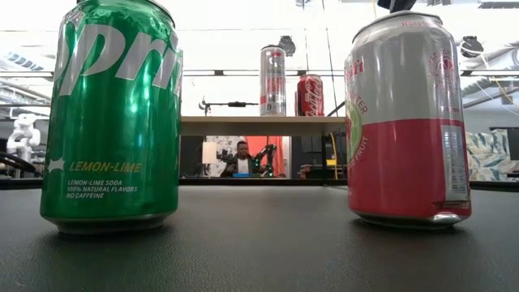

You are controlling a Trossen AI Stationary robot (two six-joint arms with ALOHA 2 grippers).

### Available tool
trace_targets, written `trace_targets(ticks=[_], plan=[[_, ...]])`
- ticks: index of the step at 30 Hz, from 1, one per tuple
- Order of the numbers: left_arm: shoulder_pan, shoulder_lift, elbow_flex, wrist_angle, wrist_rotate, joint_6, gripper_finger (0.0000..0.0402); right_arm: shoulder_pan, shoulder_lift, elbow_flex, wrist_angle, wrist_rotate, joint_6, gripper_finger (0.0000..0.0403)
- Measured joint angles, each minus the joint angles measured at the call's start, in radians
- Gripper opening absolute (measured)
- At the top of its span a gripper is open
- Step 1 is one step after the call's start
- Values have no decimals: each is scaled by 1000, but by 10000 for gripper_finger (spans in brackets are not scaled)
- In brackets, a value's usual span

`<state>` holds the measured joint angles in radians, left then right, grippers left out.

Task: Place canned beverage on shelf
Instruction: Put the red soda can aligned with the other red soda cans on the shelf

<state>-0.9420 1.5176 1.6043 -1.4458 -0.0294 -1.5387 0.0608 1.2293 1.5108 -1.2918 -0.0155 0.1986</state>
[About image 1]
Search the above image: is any black round ceiling fixture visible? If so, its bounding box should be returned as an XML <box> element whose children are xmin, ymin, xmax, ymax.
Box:
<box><xmin>278</xmin><ymin>35</ymin><xmax>297</xmax><ymax>58</ymax></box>
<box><xmin>460</xmin><ymin>35</ymin><xmax>485</xmax><ymax>58</ymax></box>

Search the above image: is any orange red panel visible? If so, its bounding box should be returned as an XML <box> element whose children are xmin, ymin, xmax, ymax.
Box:
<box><xmin>245</xmin><ymin>135</ymin><xmax>290</xmax><ymax>178</ymax></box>

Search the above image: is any green Sprite can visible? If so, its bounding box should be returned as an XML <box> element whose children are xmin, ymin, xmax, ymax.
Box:
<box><xmin>39</xmin><ymin>0</ymin><xmax>184</xmax><ymax>235</ymax></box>

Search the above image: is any person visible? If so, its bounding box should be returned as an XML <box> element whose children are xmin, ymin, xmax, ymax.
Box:
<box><xmin>221</xmin><ymin>140</ymin><xmax>260</xmax><ymax>178</ymax></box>

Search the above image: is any yellow hanging cable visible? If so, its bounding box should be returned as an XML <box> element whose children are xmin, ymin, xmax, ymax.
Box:
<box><xmin>328</xmin><ymin>132</ymin><xmax>340</xmax><ymax>180</ymax></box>

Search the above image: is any wooden shelf with black legs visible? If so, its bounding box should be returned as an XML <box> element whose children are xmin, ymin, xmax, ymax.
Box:
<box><xmin>180</xmin><ymin>115</ymin><xmax>348</xmax><ymax>187</ymax></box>

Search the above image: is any white and pink seltzer can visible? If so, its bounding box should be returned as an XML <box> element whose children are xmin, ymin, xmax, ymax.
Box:
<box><xmin>343</xmin><ymin>10</ymin><xmax>473</xmax><ymax>230</ymax></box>

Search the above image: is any black table mat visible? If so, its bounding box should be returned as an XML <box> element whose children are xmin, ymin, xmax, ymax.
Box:
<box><xmin>0</xmin><ymin>184</ymin><xmax>519</xmax><ymax>292</ymax></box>

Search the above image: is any small white board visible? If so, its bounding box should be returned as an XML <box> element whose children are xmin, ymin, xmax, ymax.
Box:
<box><xmin>201</xmin><ymin>141</ymin><xmax>218</xmax><ymax>165</ymax></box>

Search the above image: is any slim white Celsius can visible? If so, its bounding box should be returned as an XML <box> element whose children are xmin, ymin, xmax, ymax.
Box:
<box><xmin>259</xmin><ymin>45</ymin><xmax>287</xmax><ymax>118</ymax></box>

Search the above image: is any leaf patterned panel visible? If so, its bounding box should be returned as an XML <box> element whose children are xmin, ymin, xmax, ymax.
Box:
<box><xmin>465</xmin><ymin>128</ymin><xmax>519</xmax><ymax>183</ymax></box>

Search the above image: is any black aluminium table frame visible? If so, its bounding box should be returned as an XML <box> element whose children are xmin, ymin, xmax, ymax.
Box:
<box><xmin>0</xmin><ymin>176</ymin><xmax>519</xmax><ymax>192</ymax></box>

